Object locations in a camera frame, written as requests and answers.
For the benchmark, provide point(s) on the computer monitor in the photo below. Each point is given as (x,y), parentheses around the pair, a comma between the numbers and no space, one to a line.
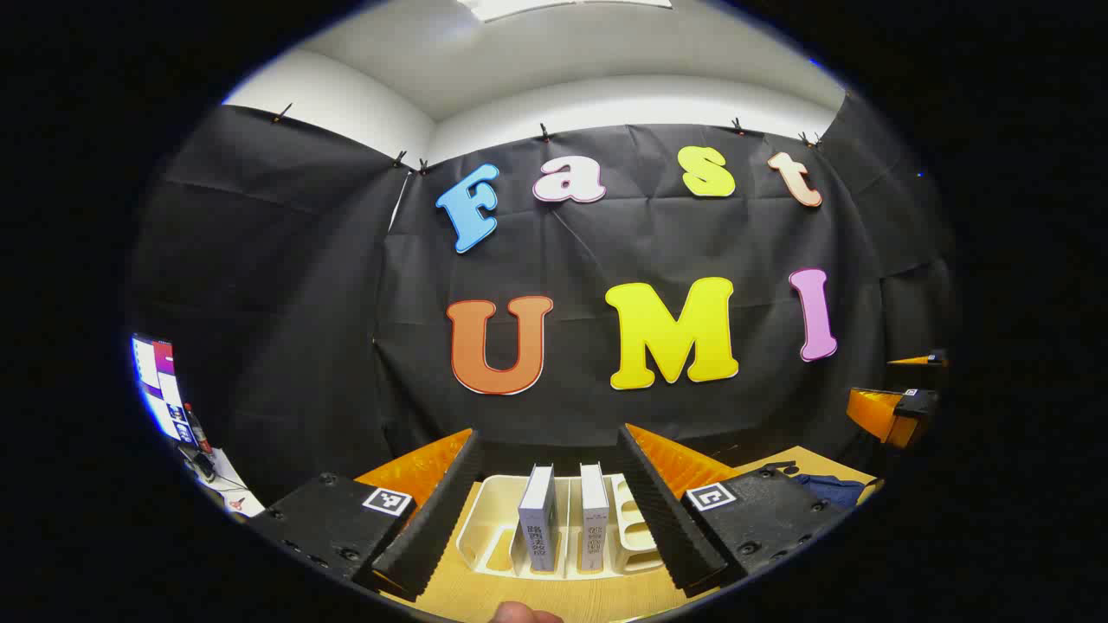
(160,381)

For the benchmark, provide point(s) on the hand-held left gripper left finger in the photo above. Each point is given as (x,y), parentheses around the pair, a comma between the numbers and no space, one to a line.
(433,528)

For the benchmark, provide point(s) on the red bottle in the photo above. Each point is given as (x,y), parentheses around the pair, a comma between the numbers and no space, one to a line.
(197,430)

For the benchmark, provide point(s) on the white book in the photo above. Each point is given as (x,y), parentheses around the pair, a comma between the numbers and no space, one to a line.
(594,519)

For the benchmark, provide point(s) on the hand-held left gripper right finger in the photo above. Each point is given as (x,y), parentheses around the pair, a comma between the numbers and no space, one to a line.
(666,519)

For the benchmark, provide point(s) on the row of black clips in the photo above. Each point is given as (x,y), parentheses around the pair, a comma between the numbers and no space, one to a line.
(544,132)

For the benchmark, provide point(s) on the grey figure print book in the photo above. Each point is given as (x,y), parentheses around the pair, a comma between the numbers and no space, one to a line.
(538,519)

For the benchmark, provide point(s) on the black backdrop cloth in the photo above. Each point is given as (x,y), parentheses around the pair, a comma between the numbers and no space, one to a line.
(606,251)

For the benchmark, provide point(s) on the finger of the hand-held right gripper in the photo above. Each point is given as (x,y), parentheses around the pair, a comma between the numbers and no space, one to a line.
(879,415)
(922,357)

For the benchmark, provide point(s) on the cream plastic bookshelf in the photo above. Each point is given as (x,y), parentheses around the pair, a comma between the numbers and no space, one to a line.
(493,528)

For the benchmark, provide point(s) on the white side desk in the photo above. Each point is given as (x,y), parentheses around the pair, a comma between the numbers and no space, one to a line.
(234,493)

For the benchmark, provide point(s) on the ceiling light panel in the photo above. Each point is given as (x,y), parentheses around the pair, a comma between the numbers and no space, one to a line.
(563,7)

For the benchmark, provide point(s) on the blue and black schoolbag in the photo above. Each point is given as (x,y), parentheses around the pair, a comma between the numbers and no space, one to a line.
(831,491)

